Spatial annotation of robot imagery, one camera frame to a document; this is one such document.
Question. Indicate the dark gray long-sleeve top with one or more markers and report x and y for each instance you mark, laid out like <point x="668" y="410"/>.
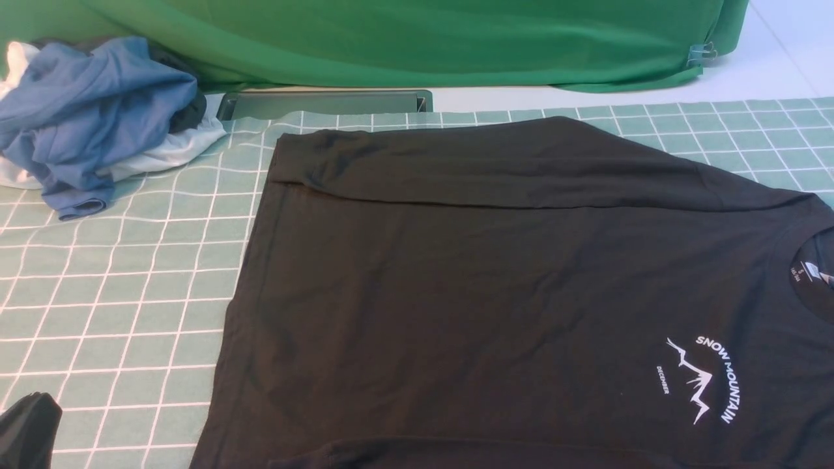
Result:
<point x="541" y="294"/>

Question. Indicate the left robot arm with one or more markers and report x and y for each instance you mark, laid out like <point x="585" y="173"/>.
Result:
<point x="28" y="431"/>

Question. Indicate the gray metal tray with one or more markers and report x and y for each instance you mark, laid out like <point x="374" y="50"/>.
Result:
<point x="270" y="105"/>

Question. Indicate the green backdrop cloth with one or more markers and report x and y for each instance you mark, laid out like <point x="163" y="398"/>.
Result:
<point x="580" y="46"/>

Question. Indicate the white crumpled garment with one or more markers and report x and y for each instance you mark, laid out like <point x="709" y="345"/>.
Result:
<point x="176" y="150"/>

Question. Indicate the green checkered tablecloth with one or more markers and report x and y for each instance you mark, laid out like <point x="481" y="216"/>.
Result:
<point x="119" y="316"/>

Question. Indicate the metal binder clip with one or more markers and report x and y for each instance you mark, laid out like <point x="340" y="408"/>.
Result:
<point x="701" y="54"/>

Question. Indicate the blue crumpled garment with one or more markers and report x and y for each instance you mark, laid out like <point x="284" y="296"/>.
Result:
<point x="77" y="111"/>

